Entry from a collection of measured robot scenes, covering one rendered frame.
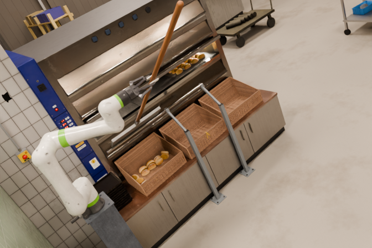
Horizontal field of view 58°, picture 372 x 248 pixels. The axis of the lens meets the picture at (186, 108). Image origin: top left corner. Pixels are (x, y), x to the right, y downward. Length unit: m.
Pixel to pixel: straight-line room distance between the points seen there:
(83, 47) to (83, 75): 0.26
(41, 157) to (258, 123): 2.60
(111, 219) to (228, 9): 7.63
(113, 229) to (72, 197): 0.48
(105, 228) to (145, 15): 2.11
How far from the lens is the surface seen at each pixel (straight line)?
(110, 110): 2.01
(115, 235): 2.62
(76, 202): 2.27
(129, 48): 3.50
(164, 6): 3.71
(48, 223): 3.70
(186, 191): 3.57
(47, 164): 2.11
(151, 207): 3.40
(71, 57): 3.31
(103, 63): 3.41
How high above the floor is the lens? 2.58
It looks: 26 degrees down
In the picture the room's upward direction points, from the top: 24 degrees counter-clockwise
